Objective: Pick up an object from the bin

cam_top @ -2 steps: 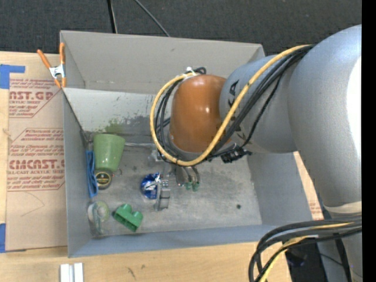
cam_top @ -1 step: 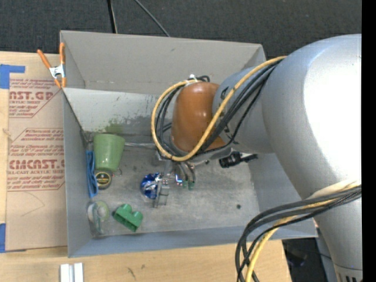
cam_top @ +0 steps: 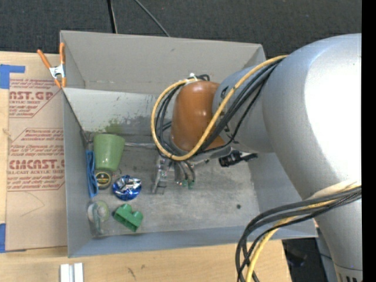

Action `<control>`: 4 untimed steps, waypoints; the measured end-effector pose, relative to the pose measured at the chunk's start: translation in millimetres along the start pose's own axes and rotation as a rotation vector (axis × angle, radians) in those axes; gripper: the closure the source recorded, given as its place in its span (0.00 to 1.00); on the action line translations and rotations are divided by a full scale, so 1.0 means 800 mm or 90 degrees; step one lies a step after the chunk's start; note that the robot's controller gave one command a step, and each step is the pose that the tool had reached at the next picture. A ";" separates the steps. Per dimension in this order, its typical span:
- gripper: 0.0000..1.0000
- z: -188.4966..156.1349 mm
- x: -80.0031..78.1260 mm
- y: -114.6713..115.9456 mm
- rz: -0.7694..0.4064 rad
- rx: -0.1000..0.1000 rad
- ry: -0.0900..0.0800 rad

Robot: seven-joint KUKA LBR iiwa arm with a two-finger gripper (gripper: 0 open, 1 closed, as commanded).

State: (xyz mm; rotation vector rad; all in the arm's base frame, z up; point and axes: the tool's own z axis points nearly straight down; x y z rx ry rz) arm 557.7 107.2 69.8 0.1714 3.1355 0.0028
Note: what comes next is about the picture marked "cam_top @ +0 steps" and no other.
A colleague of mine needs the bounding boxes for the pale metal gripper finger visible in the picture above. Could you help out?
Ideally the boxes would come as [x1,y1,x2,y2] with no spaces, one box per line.
[158,156,170,194]
[150,165,162,194]

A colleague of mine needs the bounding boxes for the blue foil packet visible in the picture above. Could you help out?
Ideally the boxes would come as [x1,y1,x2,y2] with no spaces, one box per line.
[112,174,143,202]

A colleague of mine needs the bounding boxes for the grey metal bin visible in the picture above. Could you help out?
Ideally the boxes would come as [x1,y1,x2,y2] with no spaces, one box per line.
[59,30,320,259]

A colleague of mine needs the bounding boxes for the green toy block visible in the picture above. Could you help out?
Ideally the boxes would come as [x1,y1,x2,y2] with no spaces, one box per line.
[113,203,145,233]

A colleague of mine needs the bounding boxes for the black round tin yellow print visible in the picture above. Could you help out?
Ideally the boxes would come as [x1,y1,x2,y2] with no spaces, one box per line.
[94,170,112,191]

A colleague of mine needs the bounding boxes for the green cup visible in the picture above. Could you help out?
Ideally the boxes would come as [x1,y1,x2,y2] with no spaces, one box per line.
[93,133,126,172]

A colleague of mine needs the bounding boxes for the blue sunglasses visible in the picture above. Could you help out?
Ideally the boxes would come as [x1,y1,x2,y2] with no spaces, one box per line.
[85,150,99,199]

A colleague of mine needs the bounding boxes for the clear glass jar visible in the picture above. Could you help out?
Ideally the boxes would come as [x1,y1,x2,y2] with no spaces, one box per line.
[86,200,111,236]

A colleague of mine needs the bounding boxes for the brown cardboard board red print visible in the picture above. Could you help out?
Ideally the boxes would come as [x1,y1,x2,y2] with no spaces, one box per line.
[0,51,69,254]

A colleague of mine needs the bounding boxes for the black cylinder on white bracket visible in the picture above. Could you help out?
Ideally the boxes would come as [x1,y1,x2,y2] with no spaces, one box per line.
[205,149,259,167]

